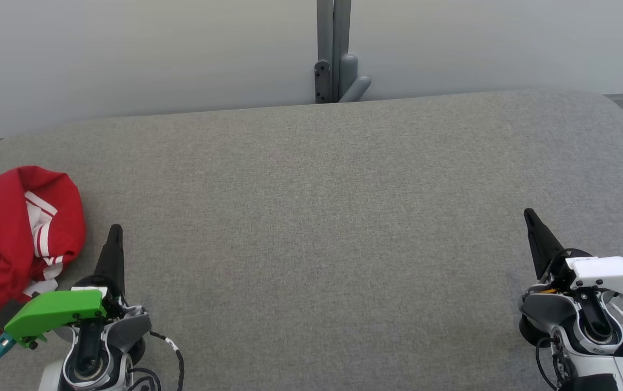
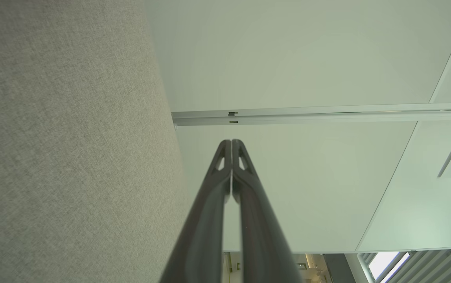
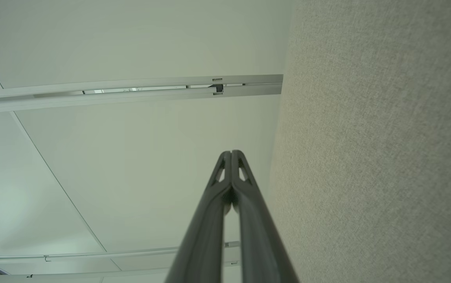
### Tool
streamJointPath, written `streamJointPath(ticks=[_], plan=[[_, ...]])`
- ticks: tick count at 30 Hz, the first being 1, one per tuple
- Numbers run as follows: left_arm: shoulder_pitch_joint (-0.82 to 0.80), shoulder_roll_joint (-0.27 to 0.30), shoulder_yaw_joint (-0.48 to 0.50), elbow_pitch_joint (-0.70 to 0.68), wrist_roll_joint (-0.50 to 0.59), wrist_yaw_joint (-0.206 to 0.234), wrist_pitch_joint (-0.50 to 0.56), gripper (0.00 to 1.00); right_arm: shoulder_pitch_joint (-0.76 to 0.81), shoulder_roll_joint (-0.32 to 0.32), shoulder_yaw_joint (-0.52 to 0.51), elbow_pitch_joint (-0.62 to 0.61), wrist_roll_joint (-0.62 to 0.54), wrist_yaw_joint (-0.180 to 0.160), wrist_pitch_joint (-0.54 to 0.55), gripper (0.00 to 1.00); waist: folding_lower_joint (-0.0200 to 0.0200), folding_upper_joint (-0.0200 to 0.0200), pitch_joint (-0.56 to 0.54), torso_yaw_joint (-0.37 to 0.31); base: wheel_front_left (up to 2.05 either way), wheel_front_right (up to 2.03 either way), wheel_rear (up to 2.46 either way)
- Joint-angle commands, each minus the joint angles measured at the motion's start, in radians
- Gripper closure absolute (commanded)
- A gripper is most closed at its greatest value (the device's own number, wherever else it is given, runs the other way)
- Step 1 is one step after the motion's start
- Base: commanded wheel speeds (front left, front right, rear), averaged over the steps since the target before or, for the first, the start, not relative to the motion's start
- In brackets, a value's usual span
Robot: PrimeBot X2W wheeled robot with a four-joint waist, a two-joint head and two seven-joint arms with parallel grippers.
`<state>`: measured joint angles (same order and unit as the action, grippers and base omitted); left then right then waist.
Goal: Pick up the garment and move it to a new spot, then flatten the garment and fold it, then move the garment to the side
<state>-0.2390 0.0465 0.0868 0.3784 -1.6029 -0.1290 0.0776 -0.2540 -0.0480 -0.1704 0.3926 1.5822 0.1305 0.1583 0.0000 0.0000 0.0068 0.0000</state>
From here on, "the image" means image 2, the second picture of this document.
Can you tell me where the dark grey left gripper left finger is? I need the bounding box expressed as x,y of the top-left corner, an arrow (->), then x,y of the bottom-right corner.
159,139 -> 232,283

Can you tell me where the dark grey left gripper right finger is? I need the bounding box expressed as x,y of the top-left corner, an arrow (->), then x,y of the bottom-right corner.
232,139 -> 304,283

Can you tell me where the white window blind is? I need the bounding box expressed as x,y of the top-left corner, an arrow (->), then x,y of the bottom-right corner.
357,246 -> 451,283

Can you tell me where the aluminium partition rail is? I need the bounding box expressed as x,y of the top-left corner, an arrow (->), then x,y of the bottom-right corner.
171,103 -> 451,130

